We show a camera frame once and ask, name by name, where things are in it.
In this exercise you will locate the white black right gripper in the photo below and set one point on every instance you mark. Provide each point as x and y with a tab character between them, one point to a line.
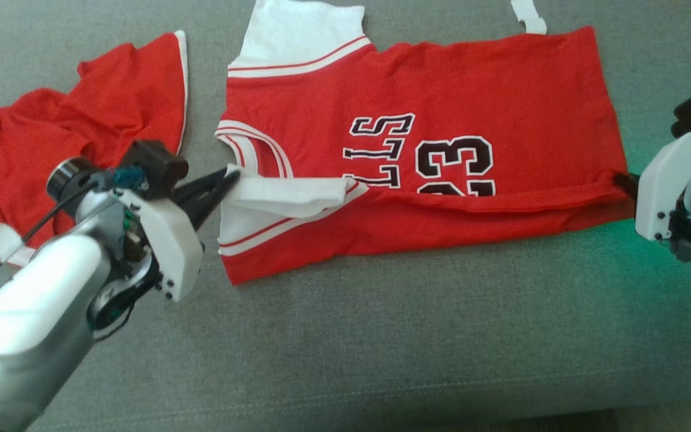
657	192

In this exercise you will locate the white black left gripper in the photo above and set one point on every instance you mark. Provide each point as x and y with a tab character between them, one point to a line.
171	246

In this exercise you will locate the red white basketball jersey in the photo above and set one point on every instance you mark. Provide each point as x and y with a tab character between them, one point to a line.
471	90

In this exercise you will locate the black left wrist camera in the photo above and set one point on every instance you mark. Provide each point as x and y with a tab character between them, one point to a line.
156	165

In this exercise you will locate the red shorts white trim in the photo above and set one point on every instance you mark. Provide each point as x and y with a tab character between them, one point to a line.
81	120

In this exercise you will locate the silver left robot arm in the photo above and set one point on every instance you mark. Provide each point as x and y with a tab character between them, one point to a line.
33	300

